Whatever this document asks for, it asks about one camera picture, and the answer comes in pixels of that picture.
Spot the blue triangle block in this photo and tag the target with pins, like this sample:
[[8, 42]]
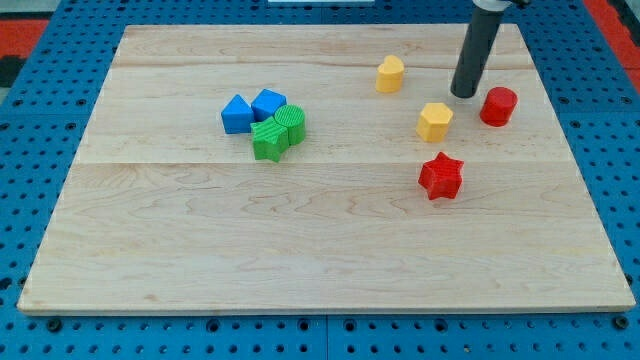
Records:
[[237, 116]]

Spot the green cylinder block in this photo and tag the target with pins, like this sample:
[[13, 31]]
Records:
[[293, 118]]

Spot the red cylinder block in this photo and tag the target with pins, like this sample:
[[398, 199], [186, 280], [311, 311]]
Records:
[[500, 103]]

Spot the wooden board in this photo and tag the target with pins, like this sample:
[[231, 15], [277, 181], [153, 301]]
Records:
[[163, 213]]

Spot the blue cube block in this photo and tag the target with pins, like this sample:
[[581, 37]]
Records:
[[266, 103]]

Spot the yellow hexagon block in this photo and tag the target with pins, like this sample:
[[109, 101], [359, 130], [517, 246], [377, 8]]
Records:
[[433, 123]]

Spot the green star block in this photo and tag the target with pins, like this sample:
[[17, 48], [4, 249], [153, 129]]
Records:
[[269, 139]]

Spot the red star block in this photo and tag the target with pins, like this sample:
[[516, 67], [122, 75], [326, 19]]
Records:
[[441, 177]]

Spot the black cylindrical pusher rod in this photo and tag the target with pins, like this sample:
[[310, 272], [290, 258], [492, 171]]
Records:
[[477, 45]]

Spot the yellow heart block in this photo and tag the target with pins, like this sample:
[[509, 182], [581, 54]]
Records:
[[390, 75]]

